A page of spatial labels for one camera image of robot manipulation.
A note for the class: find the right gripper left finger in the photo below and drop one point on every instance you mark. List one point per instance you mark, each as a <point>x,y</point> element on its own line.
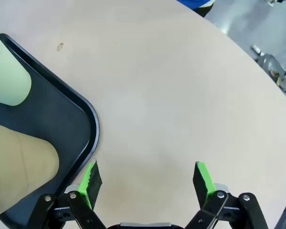
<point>93,181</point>

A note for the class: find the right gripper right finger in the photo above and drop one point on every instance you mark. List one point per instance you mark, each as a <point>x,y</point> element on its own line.
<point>202,183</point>

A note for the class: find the tan cup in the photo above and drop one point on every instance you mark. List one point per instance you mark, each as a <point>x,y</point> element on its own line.
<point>26,162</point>

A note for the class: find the pale green cup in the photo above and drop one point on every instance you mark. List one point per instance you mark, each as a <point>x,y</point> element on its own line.
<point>7,78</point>

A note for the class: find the black plastic tray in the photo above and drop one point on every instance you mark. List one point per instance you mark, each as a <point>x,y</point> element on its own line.
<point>62,114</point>

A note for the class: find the grey wheeled floor base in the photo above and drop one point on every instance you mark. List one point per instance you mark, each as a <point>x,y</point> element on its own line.
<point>269,64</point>

